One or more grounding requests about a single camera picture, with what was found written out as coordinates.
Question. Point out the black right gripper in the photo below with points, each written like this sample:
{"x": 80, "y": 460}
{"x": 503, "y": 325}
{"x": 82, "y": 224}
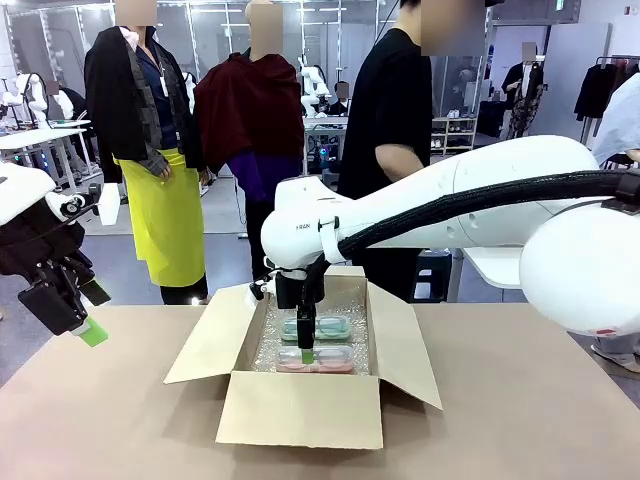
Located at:
{"x": 287, "y": 290}

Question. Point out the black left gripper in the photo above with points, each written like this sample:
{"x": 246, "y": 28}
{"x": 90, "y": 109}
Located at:
{"x": 35, "y": 245}

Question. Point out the teal glasses case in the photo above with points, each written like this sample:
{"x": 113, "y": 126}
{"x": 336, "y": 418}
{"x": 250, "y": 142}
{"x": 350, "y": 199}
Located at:
{"x": 332, "y": 327}

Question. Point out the pink glasses case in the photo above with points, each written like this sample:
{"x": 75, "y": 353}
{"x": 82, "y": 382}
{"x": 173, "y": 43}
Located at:
{"x": 335, "y": 361}

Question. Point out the person's right forearm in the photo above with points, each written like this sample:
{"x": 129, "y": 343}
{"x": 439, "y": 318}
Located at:
{"x": 400, "y": 167}

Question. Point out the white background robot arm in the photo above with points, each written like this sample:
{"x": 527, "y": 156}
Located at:
{"x": 315, "y": 85}
{"x": 30, "y": 95}

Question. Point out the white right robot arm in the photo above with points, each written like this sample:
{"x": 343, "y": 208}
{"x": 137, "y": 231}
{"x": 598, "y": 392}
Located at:
{"x": 500, "y": 175}

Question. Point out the clear bubble wrap sheet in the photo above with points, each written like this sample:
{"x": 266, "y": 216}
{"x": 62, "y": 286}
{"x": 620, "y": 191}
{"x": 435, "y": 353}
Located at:
{"x": 270, "y": 345}

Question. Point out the large open cardboard box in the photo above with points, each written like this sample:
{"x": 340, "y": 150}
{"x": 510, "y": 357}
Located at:
{"x": 300, "y": 415}

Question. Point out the mannequin with yellow skirt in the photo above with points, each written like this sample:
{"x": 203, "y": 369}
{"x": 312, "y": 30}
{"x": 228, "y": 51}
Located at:
{"x": 160, "y": 200}

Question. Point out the grey stool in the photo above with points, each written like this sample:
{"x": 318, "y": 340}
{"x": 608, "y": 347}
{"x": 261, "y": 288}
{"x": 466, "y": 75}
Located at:
{"x": 330, "y": 177}

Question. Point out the white background work table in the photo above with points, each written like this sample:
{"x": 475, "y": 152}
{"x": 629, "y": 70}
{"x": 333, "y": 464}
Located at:
{"x": 40, "y": 137}

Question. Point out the person in dark top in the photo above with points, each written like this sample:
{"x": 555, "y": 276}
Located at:
{"x": 72, "y": 102}

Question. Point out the white side table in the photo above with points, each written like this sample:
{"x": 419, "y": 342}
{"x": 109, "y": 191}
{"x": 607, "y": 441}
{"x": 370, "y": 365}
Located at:
{"x": 495, "y": 265}

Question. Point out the mannequin with maroon shawl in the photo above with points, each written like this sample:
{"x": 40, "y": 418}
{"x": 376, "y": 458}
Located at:
{"x": 250, "y": 110}

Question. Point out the seated person in black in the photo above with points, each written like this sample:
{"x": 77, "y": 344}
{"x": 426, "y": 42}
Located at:
{"x": 340, "y": 102}

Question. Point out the person in black t-shirt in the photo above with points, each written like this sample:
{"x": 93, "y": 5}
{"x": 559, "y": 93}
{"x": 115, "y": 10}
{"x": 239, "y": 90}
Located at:
{"x": 380, "y": 100}

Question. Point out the white shoe shelf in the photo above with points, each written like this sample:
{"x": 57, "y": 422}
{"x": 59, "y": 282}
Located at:
{"x": 452, "y": 132}

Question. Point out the white sneaker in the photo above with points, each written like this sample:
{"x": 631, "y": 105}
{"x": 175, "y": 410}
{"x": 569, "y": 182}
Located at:
{"x": 617, "y": 357}

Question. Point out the person in black clothes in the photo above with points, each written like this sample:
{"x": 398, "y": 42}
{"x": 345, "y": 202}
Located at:
{"x": 522, "y": 95}

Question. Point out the clothes rack with dark garments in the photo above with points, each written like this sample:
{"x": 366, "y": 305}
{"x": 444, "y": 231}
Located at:
{"x": 600, "y": 90}

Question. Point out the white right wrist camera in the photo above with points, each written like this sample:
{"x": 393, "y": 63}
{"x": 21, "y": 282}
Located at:
{"x": 260, "y": 291}

